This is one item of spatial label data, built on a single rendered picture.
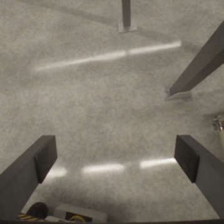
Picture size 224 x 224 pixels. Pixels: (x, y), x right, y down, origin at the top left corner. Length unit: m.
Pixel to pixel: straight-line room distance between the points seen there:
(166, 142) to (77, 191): 0.57
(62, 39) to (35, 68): 0.27
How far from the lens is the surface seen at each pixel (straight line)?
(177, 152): 0.17
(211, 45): 0.54
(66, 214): 0.91
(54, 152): 0.17
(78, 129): 0.96
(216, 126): 0.88
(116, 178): 0.94
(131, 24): 1.16
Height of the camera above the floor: 0.91
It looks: 79 degrees down
